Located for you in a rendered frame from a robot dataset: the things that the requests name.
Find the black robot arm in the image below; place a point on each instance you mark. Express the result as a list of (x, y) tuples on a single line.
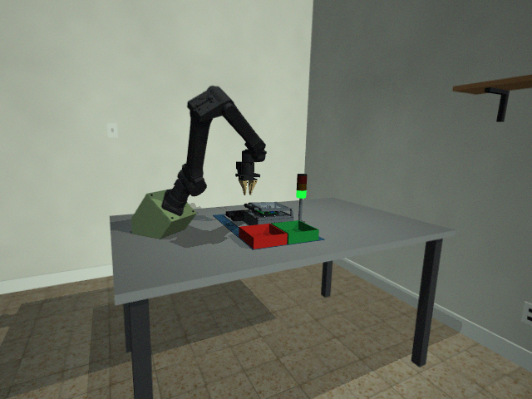
[(203, 108)]

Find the green bin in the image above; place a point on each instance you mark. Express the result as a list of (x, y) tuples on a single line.
[(304, 232)]

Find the red open box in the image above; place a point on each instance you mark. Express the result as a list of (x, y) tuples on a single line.
[(262, 236)]

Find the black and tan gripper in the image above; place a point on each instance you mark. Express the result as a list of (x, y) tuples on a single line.
[(247, 174)]

